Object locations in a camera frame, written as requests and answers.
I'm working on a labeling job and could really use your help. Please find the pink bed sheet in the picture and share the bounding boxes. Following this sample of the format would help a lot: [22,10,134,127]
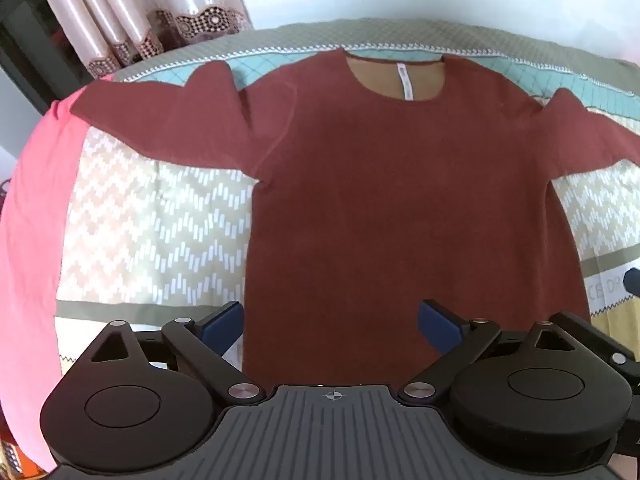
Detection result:
[0,72,118,473]

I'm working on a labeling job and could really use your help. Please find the zigzag patterned blanket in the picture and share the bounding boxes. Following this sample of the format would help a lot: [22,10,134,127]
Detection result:
[52,17,640,376]

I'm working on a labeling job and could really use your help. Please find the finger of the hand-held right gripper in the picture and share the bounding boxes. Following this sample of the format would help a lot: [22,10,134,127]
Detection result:
[549,311,640,396]

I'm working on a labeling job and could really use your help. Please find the dark window frame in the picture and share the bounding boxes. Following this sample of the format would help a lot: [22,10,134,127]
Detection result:
[0,0,96,116]

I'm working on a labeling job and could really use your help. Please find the pale curtain with lace hem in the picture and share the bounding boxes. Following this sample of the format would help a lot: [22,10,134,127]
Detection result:
[30,0,253,78]

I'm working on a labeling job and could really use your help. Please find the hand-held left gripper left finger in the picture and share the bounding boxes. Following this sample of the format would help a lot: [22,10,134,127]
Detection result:
[75,301,266,406]

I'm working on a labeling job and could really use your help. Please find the maroon long-sleeved sweater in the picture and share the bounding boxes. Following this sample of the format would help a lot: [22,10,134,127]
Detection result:
[70,47,640,383]

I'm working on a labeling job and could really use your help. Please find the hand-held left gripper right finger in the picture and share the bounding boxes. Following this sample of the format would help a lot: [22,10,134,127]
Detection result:
[397,299,591,406]

